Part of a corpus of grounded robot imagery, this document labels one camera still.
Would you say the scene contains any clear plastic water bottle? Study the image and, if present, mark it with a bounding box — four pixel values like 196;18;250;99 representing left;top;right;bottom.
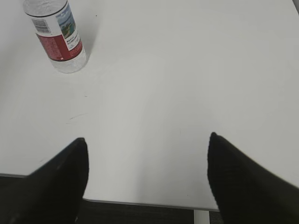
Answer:
22;0;86;73

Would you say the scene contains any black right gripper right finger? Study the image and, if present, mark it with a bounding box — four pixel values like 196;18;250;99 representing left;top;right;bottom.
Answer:
207;133;299;224

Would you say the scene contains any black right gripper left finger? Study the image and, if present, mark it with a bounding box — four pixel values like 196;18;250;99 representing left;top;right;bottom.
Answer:
0;138;89;224

